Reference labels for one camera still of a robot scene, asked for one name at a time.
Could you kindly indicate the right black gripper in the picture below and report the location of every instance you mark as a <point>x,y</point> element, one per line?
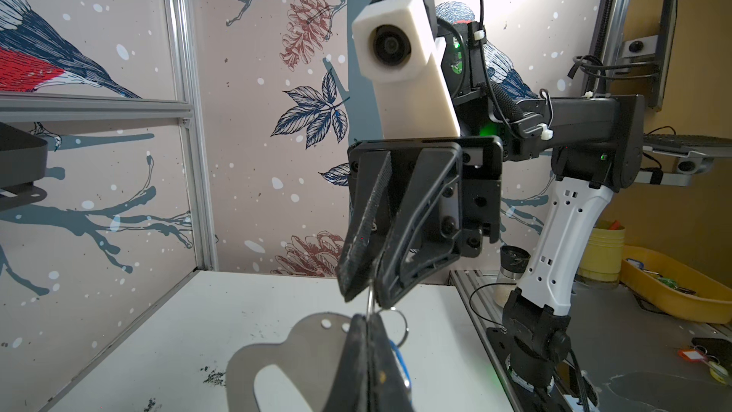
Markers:
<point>418,204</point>

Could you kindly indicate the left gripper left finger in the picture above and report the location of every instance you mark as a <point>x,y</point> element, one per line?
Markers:
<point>349,391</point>

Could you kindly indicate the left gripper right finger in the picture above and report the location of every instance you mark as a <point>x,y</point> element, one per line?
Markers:
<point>386,388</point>

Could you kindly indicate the blue tagged key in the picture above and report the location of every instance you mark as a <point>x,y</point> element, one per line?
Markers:
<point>404,372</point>

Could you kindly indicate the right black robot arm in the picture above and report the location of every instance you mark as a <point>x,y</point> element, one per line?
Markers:
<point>596,146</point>

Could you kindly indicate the red tagged key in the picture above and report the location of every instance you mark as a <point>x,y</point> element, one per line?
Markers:
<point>694,354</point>

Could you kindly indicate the yellow plastic bucket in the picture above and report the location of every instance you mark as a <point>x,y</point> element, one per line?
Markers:
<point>602,257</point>

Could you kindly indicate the yellow plastic bin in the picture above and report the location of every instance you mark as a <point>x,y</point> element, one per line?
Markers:
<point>675,288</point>

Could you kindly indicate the black hanging basket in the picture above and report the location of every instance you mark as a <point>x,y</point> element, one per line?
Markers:
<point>23,162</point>

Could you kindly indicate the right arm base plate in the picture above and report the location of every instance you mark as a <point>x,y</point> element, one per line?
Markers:
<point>530,383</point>

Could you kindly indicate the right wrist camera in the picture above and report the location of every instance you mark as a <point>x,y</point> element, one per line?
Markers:
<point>400,52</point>

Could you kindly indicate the horizontal aluminium frame bar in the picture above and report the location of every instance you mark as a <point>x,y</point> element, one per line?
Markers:
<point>31,107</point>

